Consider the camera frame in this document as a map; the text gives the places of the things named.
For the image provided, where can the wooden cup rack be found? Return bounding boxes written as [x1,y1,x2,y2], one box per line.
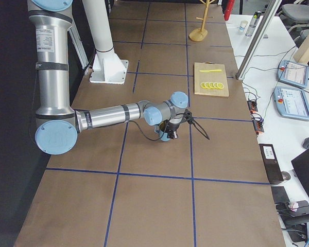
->
[188,0,213,42]

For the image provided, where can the paper cup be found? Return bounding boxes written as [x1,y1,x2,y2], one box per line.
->
[238,20,248,33]

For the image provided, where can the lemon slice one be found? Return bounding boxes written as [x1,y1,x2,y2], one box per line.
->
[200,82,207,89]

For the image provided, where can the teach pendant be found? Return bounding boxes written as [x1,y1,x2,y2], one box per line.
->
[278,60,309,89]
[273,86,309,121]

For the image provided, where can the plastic water bottle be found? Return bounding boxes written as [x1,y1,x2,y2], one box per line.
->
[245,11,262,37]

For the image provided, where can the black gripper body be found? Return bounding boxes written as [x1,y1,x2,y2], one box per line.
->
[166,121,181,139]

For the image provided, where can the black small box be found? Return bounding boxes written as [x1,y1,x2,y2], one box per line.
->
[259,144,284,185]

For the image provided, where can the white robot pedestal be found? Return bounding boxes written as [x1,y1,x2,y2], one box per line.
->
[82,0,129,84]

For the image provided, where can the bamboo cutting board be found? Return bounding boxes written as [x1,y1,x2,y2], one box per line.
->
[194,62,229,97]

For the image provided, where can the grey office chair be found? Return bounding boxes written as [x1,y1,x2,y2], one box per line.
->
[278,1,309,46]

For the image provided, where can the far teach pendant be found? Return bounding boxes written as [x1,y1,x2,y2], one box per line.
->
[278,60,309,89]

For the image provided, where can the lemon slice five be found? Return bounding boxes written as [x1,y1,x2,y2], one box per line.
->
[216,82,225,90]

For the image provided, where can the dark teal mug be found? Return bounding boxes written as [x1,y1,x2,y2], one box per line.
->
[154,121,170,142]

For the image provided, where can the lemon slice four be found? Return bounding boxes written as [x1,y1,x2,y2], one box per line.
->
[213,82,219,89]

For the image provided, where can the orange black connector strip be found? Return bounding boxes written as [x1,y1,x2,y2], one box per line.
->
[247,99,264,136]

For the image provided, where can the aluminium frame post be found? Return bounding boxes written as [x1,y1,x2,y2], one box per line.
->
[236,0,282,80]

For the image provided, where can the lemon slice two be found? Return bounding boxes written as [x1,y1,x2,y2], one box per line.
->
[204,82,212,89]

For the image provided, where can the red fire extinguisher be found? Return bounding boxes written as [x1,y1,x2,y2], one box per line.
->
[224,0,235,21]

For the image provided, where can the yellow plastic knife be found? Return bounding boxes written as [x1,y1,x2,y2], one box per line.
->
[199,69,222,73]

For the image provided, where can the near teach pendant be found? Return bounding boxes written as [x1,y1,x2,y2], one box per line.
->
[273,86,309,121]

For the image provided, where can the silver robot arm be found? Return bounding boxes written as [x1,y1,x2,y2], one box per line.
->
[27,1,191,155]

